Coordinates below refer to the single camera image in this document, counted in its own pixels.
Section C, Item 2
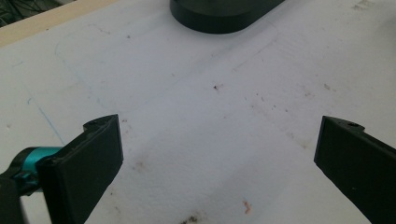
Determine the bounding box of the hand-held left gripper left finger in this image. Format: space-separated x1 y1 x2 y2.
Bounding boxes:
36 113 125 224

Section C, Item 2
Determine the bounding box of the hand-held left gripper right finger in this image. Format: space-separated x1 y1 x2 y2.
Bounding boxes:
313 115 396 224

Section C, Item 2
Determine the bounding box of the black key stand with tray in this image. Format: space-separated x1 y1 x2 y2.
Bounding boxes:
169 0 286 35

